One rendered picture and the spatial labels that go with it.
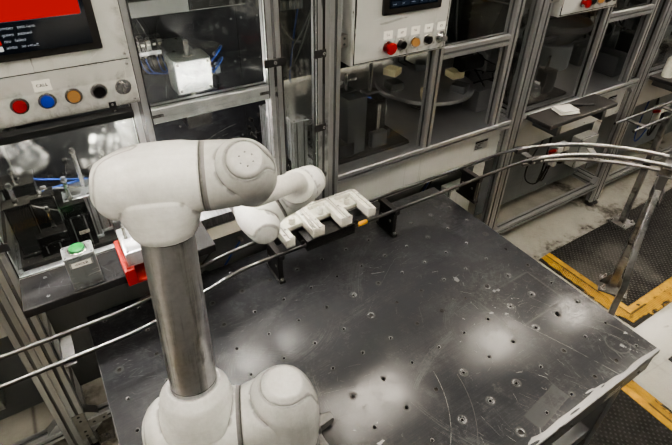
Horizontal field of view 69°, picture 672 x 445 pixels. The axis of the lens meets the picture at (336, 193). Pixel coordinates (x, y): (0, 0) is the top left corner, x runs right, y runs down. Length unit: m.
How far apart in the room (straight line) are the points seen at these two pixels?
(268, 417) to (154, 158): 0.62
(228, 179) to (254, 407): 0.56
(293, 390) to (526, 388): 0.73
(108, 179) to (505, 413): 1.18
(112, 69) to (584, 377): 1.58
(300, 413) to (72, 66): 0.99
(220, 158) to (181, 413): 0.58
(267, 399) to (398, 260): 0.88
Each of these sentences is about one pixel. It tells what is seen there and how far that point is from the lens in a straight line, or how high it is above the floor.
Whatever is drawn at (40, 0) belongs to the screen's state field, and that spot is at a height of 1.66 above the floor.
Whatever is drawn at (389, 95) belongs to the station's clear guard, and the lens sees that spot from 1.90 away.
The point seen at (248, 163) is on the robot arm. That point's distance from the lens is 0.83.
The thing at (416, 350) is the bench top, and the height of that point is 0.68.
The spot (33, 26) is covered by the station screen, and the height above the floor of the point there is 1.60.
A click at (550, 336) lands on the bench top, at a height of 0.68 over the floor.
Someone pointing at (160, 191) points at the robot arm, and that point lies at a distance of 0.87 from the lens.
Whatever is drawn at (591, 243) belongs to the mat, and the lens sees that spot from 3.37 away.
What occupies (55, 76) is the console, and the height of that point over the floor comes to 1.48.
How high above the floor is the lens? 1.93
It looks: 35 degrees down
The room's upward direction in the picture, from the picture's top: 1 degrees clockwise
